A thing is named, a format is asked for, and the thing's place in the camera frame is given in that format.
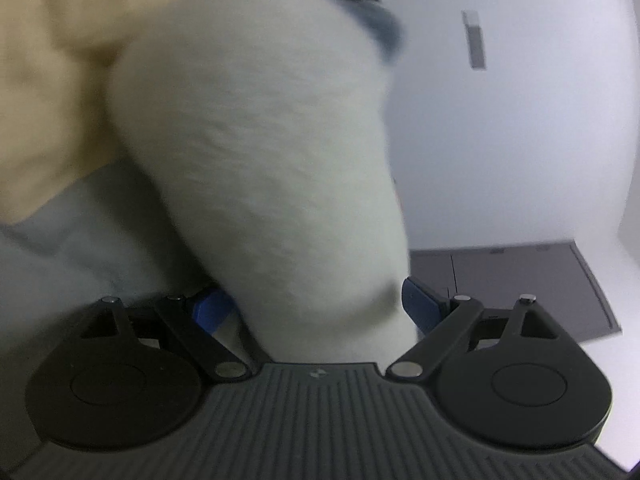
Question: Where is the grey door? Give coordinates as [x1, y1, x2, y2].
[409, 241, 623, 345]

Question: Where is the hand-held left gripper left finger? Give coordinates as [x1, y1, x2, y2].
[80, 286, 273, 382]

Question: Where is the patchwork bedspread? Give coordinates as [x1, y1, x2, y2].
[0, 0, 281, 476]

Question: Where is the cream navy striped sweater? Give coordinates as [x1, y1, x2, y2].
[107, 0, 420, 365]

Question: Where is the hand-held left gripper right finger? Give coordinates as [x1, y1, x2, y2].
[386, 277, 572, 381]

